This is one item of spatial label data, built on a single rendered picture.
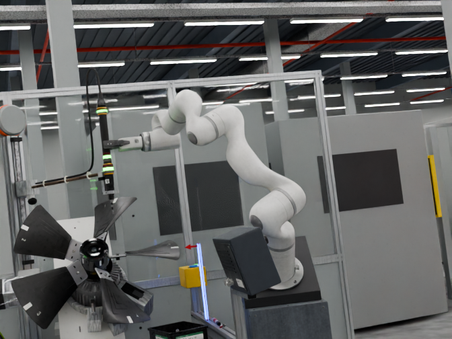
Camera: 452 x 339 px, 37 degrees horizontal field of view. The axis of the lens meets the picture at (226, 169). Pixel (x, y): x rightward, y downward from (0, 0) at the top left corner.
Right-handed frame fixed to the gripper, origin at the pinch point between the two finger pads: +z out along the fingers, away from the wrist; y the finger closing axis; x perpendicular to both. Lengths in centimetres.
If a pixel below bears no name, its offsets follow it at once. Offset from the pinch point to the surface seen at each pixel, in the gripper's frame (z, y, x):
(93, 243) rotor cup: 9.7, -3.3, -40.3
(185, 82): -51, 70, 39
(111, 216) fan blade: 0.0, 10.2, -30.1
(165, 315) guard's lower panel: -26, 70, -84
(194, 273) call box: -35, 21, -60
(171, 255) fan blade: -21, -9, -49
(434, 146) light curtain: -405, 414, 11
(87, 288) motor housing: 14, 3, -59
